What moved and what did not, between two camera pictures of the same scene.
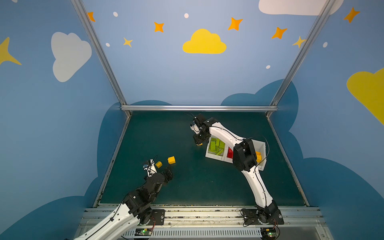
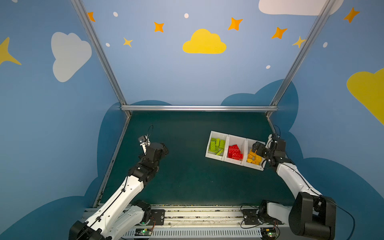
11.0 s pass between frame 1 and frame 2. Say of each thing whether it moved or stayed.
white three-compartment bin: stayed
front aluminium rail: stayed
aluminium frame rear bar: stayed
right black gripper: moved
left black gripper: moved
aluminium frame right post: stayed
